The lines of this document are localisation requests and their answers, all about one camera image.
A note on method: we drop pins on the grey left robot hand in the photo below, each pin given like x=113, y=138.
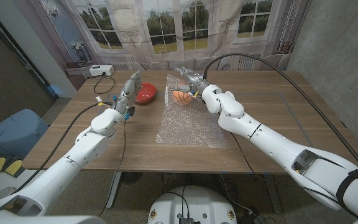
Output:
x=129, y=93

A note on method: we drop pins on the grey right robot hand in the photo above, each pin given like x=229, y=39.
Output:
x=196, y=82

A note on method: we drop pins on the orange basketball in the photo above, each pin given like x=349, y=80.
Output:
x=182, y=97

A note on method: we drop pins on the clear bubble wrap sheet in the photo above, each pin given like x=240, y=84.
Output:
x=188, y=124

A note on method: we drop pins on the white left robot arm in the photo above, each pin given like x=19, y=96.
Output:
x=73, y=158

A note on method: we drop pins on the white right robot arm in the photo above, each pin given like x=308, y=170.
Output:
x=275, y=146

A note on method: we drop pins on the red bowl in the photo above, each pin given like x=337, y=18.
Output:
x=146, y=91

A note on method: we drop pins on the white power strip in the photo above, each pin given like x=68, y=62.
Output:
x=99, y=70

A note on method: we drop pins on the printed window backdrop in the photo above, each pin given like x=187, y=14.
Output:
x=166, y=31

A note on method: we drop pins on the grey table leg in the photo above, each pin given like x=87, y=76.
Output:
x=113, y=189
x=272, y=193

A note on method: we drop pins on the blue padded seat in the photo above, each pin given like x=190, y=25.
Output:
x=14, y=130

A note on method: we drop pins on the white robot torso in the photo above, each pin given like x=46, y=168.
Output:
x=191, y=205

